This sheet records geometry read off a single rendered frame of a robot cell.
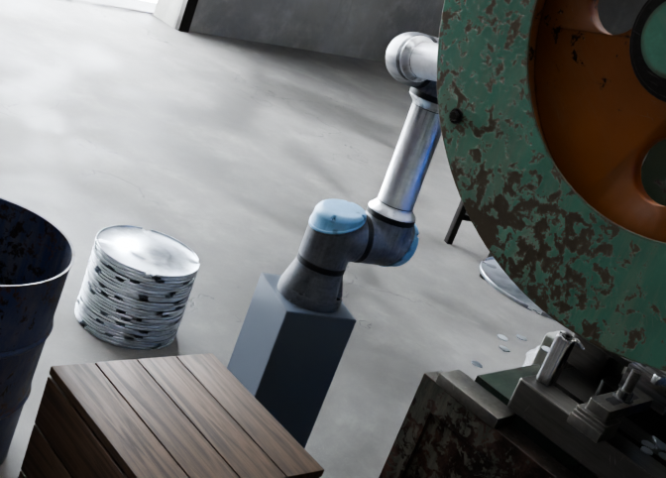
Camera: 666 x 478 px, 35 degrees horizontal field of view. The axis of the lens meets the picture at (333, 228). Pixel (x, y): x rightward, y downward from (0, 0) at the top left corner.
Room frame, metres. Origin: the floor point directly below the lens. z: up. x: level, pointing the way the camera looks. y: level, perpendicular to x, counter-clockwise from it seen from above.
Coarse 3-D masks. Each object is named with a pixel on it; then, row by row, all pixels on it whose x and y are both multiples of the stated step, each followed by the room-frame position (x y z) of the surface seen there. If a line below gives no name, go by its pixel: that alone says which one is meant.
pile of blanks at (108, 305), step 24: (96, 264) 2.54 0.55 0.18; (96, 288) 2.52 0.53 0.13; (120, 288) 2.51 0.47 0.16; (144, 288) 2.50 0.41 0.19; (168, 288) 2.53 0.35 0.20; (96, 312) 2.50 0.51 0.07; (120, 312) 2.51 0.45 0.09; (144, 312) 2.50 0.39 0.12; (168, 312) 2.55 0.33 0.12; (96, 336) 2.50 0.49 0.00; (120, 336) 2.49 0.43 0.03; (144, 336) 2.53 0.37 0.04; (168, 336) 2.59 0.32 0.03
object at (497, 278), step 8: (496, 264) 1.93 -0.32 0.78; (488, 272) 1.87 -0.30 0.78; (496, 272) 1.89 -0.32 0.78; (488, 280) 1.81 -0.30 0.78; (496, 280) 1.84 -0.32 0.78; (504, 280) 1.86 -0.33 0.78; (496, 288) 1.79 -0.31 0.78; (504, 288) 1.81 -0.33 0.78; (512, 288) 1.83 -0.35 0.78; (504, 296) 1.77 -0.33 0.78; (512, 296) 1.78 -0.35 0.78; (520, 296) 1.80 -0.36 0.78; (520, 304) 1.75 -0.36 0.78; (528, 304) 1.76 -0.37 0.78; (536, 312) 1.74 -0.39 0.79; (544, 312) 1.73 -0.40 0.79
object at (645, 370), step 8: (632, 368) 1.67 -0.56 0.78; (640, 368) 1.68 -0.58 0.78; (648, 368) 1.69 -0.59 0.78; (624, 376) 1.68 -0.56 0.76; (640, 376) 1.66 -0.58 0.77; (648, 376) 1.65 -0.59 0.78; (640, 384) 1.66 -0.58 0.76; (648, 384) 1.65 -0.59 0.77; (648, 392) 1.65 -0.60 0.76; (656, 392) 1.64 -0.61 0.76; (664, 392) 1.63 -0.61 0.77; (656, 400) 1.64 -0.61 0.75; (664, 400) 1.63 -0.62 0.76; (656, 408) 1.63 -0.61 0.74; (664, 408) 1.62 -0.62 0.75
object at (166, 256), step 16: (96, 240) 2.57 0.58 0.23; (112, 240) 2.62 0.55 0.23; (128, 240) 2.66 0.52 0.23; (144, 240) 2.68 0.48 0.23; (160, 240) 2.74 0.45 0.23; (176, 240) 2.77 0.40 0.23; (112, 256) 2.52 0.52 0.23; (128, 256) 2.56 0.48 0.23; (144, 256) 2.58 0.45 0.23; (160, 256) 2.62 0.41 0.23; (176, 256) 2.67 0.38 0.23; (192, 256) 2.71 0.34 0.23; (144, 272) 2.49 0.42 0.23; (160, 272) 2.54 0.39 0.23; (176, 272) 2.58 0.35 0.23; (192, 272) 2.61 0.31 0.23
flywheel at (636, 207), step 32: (544, 0) 1.58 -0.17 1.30; (576, 0) 1.55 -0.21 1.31; (544, 32) 1.57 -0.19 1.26; (576, 32) 1.54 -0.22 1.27; (608, 32) 1.54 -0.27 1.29; (640, 32) 1.35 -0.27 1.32; (544, 64) 1.55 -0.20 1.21; (576, 64) 1.52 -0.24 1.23; (608, 64) 1.49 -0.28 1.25; (640, 64) 1.34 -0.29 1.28; (544, 96) 1.54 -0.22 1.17; (576, 96) 1.51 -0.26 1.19; (608, 96) 1.48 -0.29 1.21; (640, 96) 1.45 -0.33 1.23; (544, 128) 1.53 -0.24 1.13; (576, 128) 1.50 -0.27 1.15; (608, 128) 1.47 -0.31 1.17; (640, 128) 1.44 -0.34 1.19; (576, 160) 1.48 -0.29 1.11; (608, 160) 1.45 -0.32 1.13; (640, 160) 1.45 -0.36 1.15; (608, 192) 1.44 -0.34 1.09; (640, 192) 1.43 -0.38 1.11; (640, 224) 1.40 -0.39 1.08
